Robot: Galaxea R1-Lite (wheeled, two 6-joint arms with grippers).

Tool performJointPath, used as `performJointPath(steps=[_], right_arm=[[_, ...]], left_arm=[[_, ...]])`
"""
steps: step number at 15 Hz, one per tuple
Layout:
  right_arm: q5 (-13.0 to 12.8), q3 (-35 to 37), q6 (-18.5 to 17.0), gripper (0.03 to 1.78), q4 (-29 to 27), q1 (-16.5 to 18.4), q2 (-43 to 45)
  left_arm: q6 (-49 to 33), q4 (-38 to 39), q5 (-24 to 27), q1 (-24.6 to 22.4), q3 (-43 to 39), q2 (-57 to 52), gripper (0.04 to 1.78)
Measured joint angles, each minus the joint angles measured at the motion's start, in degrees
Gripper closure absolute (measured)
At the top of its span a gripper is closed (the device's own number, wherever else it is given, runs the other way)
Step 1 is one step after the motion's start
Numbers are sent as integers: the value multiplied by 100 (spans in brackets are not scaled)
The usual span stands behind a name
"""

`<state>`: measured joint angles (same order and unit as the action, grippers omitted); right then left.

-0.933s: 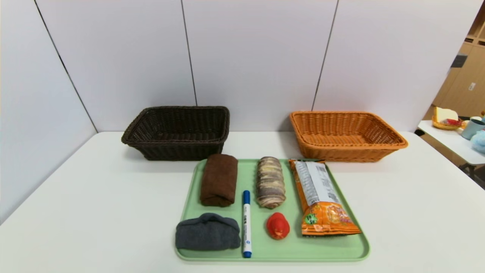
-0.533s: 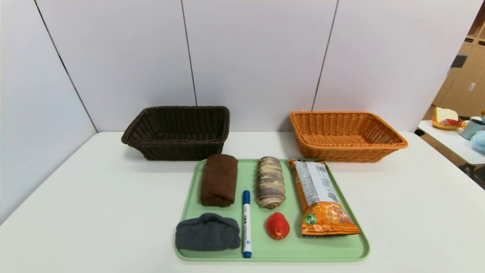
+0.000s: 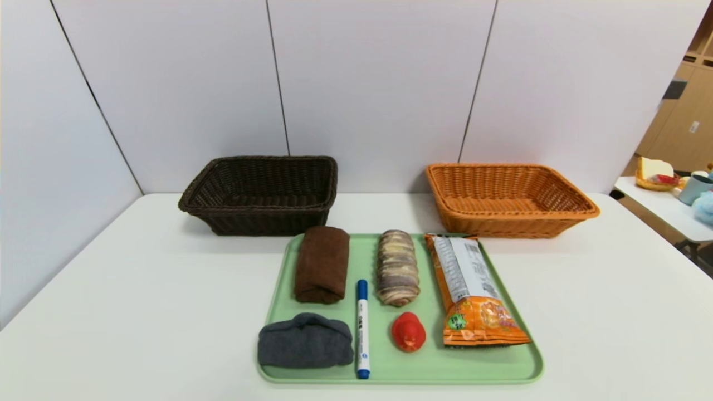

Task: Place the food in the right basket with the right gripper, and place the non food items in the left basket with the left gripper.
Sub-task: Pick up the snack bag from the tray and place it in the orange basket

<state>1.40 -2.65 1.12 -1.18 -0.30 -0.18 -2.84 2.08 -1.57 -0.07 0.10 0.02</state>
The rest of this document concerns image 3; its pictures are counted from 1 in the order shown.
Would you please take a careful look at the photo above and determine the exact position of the brown towel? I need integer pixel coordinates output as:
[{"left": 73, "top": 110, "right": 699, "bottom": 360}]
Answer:
[{"left": 294, "top": 226, "right": 350, "bottom": 305}]

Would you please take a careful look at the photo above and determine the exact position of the marbled bread roll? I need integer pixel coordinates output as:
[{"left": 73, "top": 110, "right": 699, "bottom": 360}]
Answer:
[{"left": 376, "top": 229, "right": 421, "bottom": 307}]

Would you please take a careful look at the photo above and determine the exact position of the orange snack bag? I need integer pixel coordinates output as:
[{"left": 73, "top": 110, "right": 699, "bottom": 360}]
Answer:
[{"left": 424, "top": 233, "right": 532, "bottom": 348}]

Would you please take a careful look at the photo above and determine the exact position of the small red toy fruit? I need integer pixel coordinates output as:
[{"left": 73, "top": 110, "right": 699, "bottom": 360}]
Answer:
[{"left": 391, "top": 312, "right": 427, "bottom": 353}]

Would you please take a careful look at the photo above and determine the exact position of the grey towel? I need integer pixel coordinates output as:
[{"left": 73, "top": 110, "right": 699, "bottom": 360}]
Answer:
[{"left": 257, "top": 312, "right": 355, "bottom": 369}]

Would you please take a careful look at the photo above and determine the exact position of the dark brown wicker basket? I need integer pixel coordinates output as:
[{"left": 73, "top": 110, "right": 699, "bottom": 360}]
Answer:
[{"left": 178, "top": 155, "right": 339, "bottom": 236}]

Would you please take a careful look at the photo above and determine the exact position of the orange wicker basket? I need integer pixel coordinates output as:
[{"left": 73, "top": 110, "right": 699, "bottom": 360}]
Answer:
[{"left": 426, "top": 163, "right": 601, "bottom": 239}]

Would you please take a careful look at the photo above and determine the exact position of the blue white marker pen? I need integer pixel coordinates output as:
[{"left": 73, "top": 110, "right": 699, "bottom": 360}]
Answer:
[{"left": 356, "top": 280, "right": 371, "bottom": 380}]

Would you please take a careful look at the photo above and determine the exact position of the light green plastic tray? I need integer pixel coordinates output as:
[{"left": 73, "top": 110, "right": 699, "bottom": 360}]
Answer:
[{"left": 257, "top": 233, "right": 545, "bottom": 385}]

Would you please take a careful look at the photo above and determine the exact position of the yellow shallow dish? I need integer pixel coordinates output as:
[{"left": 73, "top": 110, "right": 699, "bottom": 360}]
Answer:
[{"left": 636, "top": 172, "right": 683, "bottom": 192}]

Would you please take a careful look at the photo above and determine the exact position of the pale bread slice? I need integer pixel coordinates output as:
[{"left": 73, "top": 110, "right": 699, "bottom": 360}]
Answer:
[{"left": 638, "top": 157, "right": 675, "bottom": 180}]

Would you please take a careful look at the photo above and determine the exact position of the white side table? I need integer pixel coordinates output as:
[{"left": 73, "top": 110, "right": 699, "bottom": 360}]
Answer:
[{"left": 614, "top": 176, "right": 713, "bottom": 243}]

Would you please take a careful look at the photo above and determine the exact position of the teal mug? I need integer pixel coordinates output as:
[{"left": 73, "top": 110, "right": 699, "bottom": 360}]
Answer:
[{"left": 678, "top": 172, "right": 713, "bottom": 206}]

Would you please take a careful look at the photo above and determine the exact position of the light blue plush toy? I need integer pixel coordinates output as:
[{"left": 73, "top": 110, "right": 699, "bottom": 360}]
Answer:
[{"left": 692, "top": 191, "right": 713, "bottom": 226}]

